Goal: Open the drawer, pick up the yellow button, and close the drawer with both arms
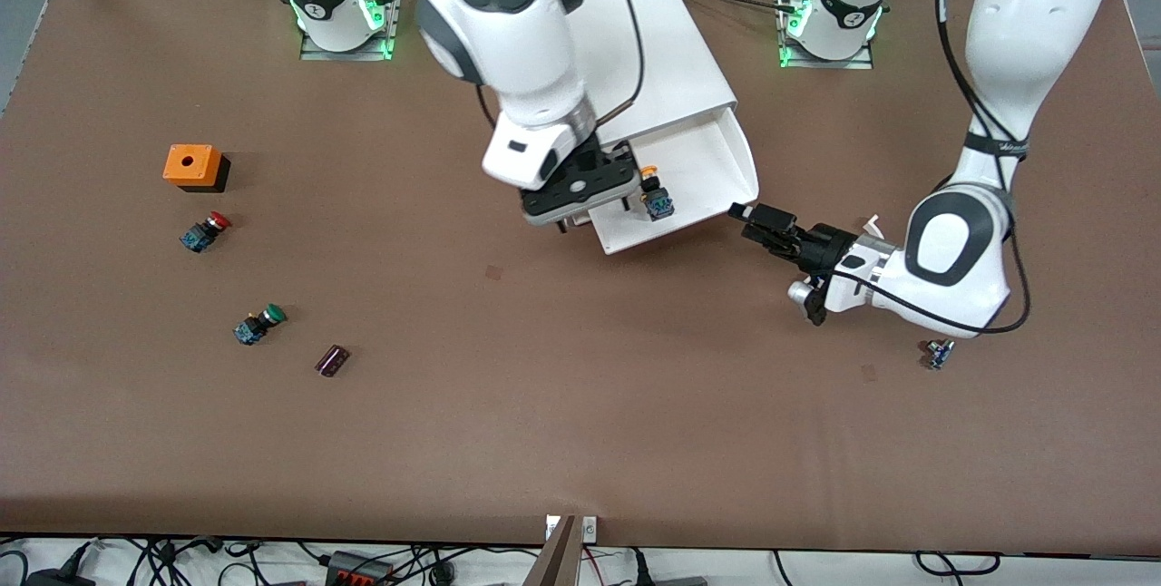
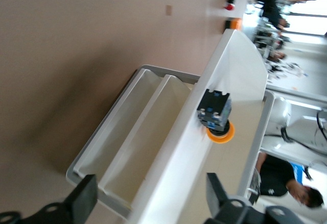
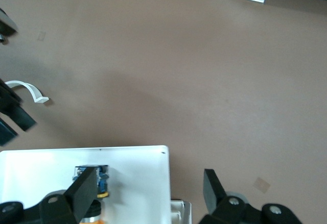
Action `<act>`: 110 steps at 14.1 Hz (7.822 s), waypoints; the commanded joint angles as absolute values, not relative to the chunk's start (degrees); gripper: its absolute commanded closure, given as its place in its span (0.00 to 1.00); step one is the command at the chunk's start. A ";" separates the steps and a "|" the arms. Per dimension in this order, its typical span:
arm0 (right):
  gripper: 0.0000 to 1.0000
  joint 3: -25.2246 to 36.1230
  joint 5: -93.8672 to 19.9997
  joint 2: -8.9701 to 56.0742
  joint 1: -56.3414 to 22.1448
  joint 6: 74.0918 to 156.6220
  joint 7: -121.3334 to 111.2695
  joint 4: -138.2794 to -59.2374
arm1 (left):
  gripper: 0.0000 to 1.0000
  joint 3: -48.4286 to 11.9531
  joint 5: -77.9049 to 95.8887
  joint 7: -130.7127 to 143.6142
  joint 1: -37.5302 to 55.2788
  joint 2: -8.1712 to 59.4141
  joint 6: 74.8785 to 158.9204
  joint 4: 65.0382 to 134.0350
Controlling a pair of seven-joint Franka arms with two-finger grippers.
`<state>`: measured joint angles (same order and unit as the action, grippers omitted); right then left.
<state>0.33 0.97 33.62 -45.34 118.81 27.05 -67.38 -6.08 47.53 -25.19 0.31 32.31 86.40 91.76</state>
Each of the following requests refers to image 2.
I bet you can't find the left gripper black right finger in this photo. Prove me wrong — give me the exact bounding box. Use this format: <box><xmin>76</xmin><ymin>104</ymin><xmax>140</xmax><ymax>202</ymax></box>
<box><xmin>204</xmin><ymin>172</ymin><xmax>266</xmax><ymax>224</ymax></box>

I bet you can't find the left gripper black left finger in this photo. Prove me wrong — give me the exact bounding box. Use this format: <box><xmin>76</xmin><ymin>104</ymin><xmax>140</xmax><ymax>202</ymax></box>
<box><xmin>0</xmin><ymin>174</ymin><xmax>98</xmax><ymax>224</ymax></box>

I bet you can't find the orange push button switch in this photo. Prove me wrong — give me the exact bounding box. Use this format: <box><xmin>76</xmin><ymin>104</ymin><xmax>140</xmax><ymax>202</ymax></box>
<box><xmin>196</xmin><ymin>88</ymin><xmax>237</xmax><ymax>145</ymax></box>

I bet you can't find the white plastic drawer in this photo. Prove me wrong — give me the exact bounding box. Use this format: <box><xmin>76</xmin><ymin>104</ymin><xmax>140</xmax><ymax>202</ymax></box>
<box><xmin>65</xmin><ymin>29</ymin><xmax>275</xmax><ymax>224</ymax></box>

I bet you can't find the person in black shirt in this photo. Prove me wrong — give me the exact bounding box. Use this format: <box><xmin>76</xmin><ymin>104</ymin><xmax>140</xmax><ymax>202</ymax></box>
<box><xmin>255</xmin><ymin>154</ymin><xmax>325</xmax><ymax>209</ymax></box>

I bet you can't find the person in dark clothes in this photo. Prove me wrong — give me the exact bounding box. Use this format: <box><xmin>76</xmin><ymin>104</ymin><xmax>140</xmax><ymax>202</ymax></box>
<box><xmin>251</xmin><ymin>0</ymin><xmax>327</xmax><ymax>32</ymax></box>

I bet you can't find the orange button enclosure box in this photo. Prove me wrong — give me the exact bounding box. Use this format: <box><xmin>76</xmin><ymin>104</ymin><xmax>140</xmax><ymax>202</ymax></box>
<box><xmin>224</xmin><ymin>17</ymin><xmax>242</xmax><ymax>31</ymax></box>

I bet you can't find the red push button switch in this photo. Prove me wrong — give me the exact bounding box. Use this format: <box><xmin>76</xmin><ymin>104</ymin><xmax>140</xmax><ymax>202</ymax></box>
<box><xmin>223</xmin><ymin>0</ymin><xmax>237</xmax><ymax>11</ymax></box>

